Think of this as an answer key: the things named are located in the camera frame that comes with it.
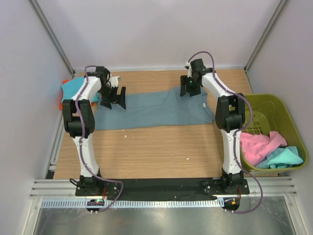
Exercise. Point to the left aluminium corner post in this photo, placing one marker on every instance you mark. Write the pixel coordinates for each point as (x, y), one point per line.
(52, 36)

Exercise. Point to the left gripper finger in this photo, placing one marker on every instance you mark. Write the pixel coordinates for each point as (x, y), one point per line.
(106, 102)
(121, 98)

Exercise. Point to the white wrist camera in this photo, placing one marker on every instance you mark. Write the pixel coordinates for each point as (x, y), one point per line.
(114, 81)
(189, 69)

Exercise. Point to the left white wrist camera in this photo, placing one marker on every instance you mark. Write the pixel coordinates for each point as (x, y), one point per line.
(114, 81)

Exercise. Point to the right aluminium corner post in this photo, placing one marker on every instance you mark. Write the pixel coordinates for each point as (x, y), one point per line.
(282, 4)

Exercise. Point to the grey blue t shirt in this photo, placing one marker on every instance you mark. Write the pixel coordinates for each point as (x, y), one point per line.
(155, 109)

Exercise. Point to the olive green plastic basket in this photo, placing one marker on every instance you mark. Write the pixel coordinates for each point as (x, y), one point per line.
(265, 113)

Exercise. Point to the turquoise t shirt in basket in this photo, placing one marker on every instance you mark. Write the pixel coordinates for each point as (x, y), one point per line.
(281, 158)

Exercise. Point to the aluminium corner post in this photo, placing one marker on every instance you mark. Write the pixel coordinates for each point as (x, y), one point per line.
(282, 4)
(52, 36)

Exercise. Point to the aluminium front frame rail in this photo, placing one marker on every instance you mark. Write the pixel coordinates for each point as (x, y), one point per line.
(272, 186)

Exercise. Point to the folded turquoise t shirt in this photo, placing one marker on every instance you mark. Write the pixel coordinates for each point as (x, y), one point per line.
(73, 89)

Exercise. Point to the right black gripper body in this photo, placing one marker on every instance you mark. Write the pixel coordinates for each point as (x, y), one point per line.
(194, 88)

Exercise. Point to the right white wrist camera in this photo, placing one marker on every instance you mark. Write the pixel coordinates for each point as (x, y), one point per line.
(189, 69)

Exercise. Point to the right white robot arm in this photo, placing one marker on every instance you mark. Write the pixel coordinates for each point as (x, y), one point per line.
(229, 118)

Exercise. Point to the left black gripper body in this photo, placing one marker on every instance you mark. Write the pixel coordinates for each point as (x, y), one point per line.
(109, 93)

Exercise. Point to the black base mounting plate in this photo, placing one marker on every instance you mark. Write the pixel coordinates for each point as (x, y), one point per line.
(162, 190)

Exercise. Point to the pink t shirt in basket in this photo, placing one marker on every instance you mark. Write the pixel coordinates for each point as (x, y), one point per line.
(256, 147)

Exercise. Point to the folded orange t shirt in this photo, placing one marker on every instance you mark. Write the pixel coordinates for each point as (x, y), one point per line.
(62, 105)

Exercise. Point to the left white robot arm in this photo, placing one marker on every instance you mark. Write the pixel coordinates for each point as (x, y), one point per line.
(79, 121)

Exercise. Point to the white slotted cable duct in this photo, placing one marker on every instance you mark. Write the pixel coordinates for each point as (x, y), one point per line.
(89, 204)

